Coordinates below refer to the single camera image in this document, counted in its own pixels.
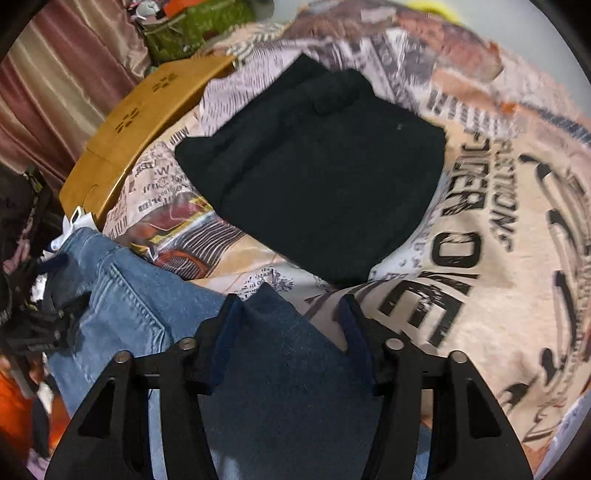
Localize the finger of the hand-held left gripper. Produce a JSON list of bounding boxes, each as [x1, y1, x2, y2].
[[7, 293, 90, 355]]

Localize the striped pink curtain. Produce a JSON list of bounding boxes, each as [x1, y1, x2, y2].
[[0, 0, 153, 185]]

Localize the green fabric bag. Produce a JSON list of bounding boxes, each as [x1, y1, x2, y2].
[[141, 0, 259, 65]]

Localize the tan wooden board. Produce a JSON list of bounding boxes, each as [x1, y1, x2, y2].
[[59, 54, 238, 224]]

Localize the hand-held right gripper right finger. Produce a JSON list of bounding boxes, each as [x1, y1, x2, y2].
[[339, 293, 548, 480]]

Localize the blue jeans pants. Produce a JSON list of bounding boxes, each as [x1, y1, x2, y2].
[[44, 226, 435, 480]]

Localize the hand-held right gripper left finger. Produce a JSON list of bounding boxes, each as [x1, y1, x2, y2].
[[44, 293, 245, 480]]

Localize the black folded pants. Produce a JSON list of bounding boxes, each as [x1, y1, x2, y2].
[[174, 53, 448, 287]]

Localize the printed blanket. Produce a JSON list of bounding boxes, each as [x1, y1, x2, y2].
[[99, 0, 591, 480]]

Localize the yellow foam arch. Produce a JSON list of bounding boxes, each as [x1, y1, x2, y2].
[[409, 0, 462, 19]]

